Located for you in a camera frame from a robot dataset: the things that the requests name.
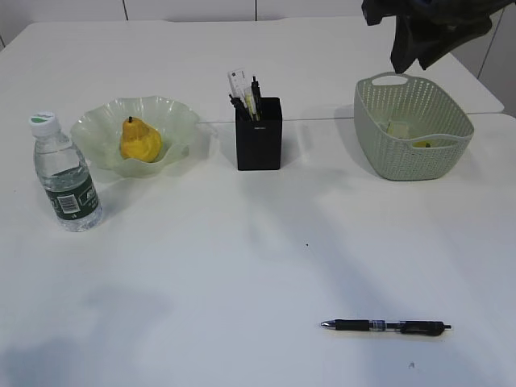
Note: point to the yellow utility knife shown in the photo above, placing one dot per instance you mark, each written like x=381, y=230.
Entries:
x=250, y=103

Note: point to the black square pen holder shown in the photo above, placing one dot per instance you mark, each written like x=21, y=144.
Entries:
x=258, y=144

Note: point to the clear plastic ruler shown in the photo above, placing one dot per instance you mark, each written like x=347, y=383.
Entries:
x=238, y=83

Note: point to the black gel pen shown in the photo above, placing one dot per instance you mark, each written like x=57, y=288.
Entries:
x=256, y=97
x=241, y=111
x=407, y=327

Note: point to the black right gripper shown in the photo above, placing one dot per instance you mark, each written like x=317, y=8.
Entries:
x=455, y=22

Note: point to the yellow pear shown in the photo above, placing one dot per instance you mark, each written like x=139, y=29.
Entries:
x=139, y=140

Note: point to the black gel pen bottom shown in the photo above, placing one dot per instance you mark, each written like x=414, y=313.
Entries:
x=407, y=327

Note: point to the clear plastic water bottle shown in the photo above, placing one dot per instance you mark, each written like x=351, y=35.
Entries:
x=64, y=174

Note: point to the green woven plastic basket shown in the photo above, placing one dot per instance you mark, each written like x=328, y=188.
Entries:
x=422, y=104

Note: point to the green wavy glass plate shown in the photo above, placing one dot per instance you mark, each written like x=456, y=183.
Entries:
x=97, y=133

